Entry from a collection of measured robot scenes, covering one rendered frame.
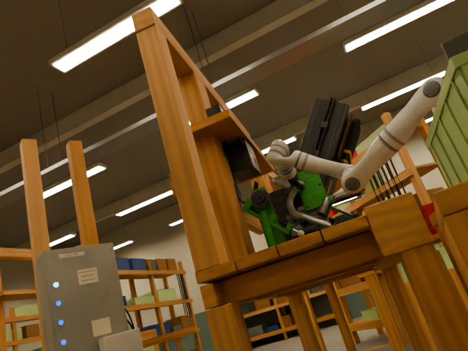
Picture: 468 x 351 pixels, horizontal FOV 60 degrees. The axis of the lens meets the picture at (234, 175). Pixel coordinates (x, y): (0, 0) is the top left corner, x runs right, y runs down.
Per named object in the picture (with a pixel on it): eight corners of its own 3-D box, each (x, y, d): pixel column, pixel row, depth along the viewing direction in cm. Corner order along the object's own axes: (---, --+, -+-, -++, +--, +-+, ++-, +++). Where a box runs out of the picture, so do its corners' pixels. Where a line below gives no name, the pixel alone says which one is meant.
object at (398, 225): (396, 264, 247) (386, 241, 252) (435, 241, 109) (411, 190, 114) (373, 271, 250) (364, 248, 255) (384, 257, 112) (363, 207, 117)
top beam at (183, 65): (253, 144, 296) (249, 134, 299) (154, 23, 158) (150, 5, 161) (242, 149, 298) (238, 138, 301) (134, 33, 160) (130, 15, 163)
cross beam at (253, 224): (266, 232, 266) (262, 219, 269) (184, 191, 147) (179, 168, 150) (259, 235, 267) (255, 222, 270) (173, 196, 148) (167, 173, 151)
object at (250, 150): (262, 174, 206) (253, 148, 211) (253, 165, 190) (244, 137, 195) (239, 182, 208) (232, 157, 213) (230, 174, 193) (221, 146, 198)
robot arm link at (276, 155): (264, 157, 158) (297, 168, 156) (271, 138, 161) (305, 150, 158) (264, 164, 165) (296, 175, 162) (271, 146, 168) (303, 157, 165)
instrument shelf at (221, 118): (274, 170, 254) (272, 165, 256) (230, 116, 171) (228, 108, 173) (238, 184, 259) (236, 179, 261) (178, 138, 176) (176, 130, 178)
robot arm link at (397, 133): (392, 148, 140) (402, 151, 147) (453, 86, 128) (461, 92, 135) (375, 131, 145) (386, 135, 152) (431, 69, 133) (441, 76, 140)
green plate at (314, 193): (332, 210, 187) (318, 173, 199) (329, 202, 181) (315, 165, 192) (309, 218, 190) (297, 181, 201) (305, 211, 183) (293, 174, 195)
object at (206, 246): (296, 274, 263) (253, 144, 296) (220, 264, 126) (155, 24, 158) (283, 278, 265) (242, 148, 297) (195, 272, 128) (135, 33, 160)
